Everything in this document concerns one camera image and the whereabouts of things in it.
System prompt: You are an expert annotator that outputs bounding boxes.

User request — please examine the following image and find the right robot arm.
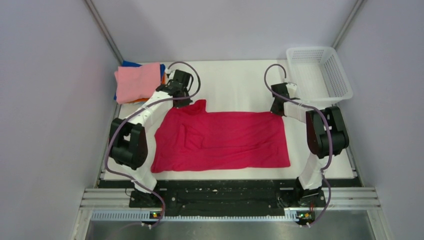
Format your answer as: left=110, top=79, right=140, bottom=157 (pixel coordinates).
left=268, top=82, right=350, bottom=207

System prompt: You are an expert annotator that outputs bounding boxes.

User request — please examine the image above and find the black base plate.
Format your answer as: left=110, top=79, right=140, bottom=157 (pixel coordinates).
left=129, top=179, right=326, bottom=217

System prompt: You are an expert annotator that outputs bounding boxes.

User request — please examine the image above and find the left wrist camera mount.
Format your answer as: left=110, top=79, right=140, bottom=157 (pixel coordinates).
left=164, top=68, right=175, bottom=79

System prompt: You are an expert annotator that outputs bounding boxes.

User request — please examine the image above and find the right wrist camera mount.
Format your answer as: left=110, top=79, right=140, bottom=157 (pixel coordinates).
left=285, top=82, right=298, bottom=99

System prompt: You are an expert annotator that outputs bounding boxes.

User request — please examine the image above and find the aluminium rail frame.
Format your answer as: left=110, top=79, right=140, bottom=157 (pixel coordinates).
left=77, top=187, right=381, bottom=223

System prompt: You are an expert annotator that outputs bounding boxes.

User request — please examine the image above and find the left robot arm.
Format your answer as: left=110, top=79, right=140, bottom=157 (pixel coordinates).
left=108, top=70, right=194, bottom=208

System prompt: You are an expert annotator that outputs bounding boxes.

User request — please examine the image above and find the white plastic basket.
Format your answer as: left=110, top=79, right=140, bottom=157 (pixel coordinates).
left=286, top=46, right=353, bottom=106

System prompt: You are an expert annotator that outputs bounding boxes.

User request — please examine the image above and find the pink folded t shirt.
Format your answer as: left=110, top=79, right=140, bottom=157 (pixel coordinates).
left=114, top=62, right=162, bottom=105

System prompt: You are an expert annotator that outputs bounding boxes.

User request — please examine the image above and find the blue folded t shirt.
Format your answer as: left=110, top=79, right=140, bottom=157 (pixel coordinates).
left=113, top=60, right=167, bottom=101

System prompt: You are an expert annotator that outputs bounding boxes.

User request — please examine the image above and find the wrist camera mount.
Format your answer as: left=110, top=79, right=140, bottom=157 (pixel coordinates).
left=285, top=82, right=298, bottom=99
left=164, top=68, right=175, bottom=79

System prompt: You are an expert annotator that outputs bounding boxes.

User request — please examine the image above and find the magenta t shirt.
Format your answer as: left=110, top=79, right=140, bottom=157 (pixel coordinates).
left=150, top=99, right=291, bottom=173

